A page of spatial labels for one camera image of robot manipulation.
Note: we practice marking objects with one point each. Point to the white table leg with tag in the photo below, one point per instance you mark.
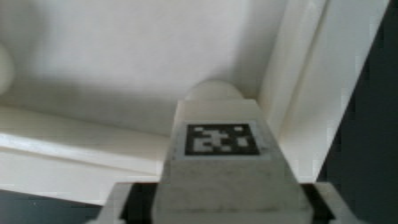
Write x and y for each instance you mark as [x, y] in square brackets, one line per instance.
[228, 184]

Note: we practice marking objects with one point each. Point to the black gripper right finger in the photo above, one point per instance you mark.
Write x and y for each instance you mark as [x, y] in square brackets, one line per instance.
[331, 210]

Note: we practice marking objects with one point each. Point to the white square tabletop panel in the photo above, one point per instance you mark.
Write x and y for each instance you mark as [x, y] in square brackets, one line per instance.
[101, 60]

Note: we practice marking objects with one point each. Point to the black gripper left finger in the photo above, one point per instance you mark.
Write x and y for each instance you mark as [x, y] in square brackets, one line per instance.
[126, 208]

